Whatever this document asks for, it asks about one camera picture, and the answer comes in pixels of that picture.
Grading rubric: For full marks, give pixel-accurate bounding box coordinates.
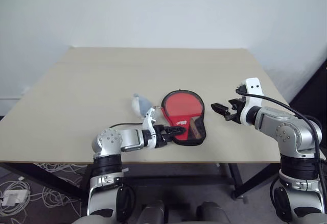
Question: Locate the white power adapter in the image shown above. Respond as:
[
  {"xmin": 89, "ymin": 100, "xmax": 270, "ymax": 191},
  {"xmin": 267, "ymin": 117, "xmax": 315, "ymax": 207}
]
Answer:
[{"xmin": 1, "ymin": 189, "xmax": 29, "ymax": 207}]

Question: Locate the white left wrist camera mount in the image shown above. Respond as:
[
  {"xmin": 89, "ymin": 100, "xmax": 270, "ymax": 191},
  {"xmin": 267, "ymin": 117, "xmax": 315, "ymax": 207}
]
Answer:
[{"xmin": 142, "ymin": 107, "xmax": 158, "ymax": 150}]

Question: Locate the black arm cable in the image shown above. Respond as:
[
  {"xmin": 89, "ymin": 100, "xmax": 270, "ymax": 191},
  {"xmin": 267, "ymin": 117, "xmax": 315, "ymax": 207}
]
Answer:
[
  {"xmin": 109, "ymin": 122, "xmax": 144, "ymax": 129},
  {"xmin": 236, "ymin": 88, "xmax": 323, "ymax": 163}
]

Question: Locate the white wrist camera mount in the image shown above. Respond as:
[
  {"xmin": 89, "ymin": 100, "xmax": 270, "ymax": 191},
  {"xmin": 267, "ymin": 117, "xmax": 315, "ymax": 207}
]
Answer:
[
  {"xmin": 235, "ymin": 78, "xmax": 266, "ymax": 127},
  {"xmin": 142, "ymin": 107, "xmax": 158, "ymax": 150}
]

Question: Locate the red table tennis paddle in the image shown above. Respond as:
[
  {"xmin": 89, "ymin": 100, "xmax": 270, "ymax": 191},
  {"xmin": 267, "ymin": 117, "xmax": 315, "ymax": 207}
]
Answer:
[{"xmin": 164, "ymin": 92, "xmax": 205, "ymax": 140}]

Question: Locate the black metal table frame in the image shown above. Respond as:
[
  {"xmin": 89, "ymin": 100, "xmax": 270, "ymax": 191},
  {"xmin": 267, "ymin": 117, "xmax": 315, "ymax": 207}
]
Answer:
[{"xmin": 0, "ymin": 161, "xmax": 250, "ymax": 204}]

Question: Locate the red black paddle case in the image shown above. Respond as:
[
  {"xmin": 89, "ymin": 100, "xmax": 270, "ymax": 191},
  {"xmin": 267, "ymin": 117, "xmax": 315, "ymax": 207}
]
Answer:
[{"xmin": 154, "ymin": 89, "xmax": 207, "ymax": 146}]

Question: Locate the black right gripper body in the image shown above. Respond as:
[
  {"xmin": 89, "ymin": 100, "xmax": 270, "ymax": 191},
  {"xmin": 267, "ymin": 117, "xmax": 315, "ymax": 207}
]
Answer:
[{"xmin": 224, "ymin": 96, "xmax": 247, "ymax": 125}]

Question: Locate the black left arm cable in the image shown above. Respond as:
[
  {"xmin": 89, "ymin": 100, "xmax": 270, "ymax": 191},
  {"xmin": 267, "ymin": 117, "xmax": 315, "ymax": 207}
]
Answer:
[{"xmin": 109, "ymin": 122, "xmax": 144, "ymax": 129}]

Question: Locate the white floor cable tangle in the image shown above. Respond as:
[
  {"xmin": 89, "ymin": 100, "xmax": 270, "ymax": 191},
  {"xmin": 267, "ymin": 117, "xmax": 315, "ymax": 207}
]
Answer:
[
  {"xmin": 34, "ymin": 162, "xmax": 89, "ymax": 185},
  {"xmin": 0, "ymin": 177, "xmax": 86, "ymax": 224}
]

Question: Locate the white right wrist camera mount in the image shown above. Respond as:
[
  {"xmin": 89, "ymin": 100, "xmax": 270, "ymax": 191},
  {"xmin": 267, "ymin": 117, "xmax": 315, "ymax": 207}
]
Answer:
[{"xmin": 235, "ymin": 78, "xmax": 266, "ymax": 127}]

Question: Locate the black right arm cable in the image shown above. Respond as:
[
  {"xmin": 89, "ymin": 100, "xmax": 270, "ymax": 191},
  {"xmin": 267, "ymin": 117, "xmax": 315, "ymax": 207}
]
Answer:
[{"xmin": 236, "ymin": 88, "xmax": 323, "ymax": 163}]

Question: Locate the dark grey rounded shape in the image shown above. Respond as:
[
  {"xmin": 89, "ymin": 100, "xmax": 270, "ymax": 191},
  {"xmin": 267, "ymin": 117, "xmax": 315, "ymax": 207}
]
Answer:
[
  {"xmin": 138, "ymin": 200, "xmax": 167, "ymax": 224},
  {"xmin": 195, "ymin": 201, "xmax": 225, "ymax": 224}
]

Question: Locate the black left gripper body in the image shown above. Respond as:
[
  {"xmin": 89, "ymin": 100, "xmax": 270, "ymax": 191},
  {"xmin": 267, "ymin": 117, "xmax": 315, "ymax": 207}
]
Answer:
[{"xmin": 154, "ymin": 124, "xmax": 172, "ymax": 149}]

